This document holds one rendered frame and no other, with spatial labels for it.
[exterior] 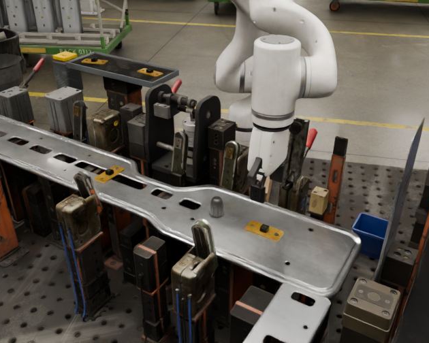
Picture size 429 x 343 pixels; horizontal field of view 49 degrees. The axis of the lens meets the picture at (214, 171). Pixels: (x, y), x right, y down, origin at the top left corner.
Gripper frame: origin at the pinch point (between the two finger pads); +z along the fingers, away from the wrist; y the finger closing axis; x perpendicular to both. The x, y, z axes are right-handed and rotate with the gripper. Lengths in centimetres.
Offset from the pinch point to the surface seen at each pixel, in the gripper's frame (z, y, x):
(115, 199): 12.1, 7.9, -37.5
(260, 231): 11.7, 0.9, -0.6
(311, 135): -1.9, -23.9, 0.4
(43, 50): 88, -230, -355
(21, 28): 78, -249, -409
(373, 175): 42, -88, 6
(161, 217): 12.0, 8.1, -22.9
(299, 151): -2.4, -14.1, 1.3
